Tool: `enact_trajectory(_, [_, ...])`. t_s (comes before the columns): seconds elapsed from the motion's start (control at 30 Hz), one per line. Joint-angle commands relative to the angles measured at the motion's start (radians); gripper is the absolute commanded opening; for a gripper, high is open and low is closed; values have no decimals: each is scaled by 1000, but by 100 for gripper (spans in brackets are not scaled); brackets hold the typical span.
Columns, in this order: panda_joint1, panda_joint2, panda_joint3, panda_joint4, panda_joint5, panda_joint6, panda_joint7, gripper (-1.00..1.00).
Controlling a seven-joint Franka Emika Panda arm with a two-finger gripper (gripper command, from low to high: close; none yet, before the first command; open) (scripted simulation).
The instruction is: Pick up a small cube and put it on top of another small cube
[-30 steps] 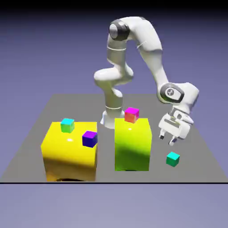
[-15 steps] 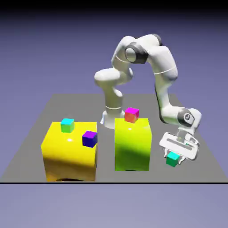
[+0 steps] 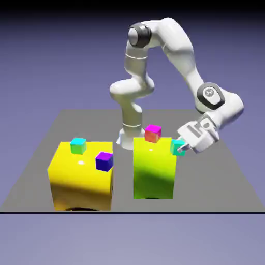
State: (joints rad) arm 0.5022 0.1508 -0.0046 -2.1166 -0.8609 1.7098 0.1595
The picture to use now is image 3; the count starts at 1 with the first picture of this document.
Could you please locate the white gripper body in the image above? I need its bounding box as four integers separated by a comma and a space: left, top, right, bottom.
176, 121, 220, 154

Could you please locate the small teal cube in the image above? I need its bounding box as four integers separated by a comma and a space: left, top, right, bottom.
170, 139, 186, 157

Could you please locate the small magenta cube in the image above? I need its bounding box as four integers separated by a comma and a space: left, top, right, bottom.
144, 124, 163, 144

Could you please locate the small purple cube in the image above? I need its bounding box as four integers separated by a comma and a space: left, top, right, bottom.
95, 152, 114, 172

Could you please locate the small cyan cube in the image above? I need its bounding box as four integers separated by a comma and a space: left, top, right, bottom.
70, 137, 87, 155

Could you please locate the large lime green box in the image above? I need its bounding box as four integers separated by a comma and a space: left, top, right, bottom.
132, 137, 178, 200

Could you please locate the large yellow box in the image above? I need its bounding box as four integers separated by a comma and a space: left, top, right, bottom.
47, 141, 114, 212

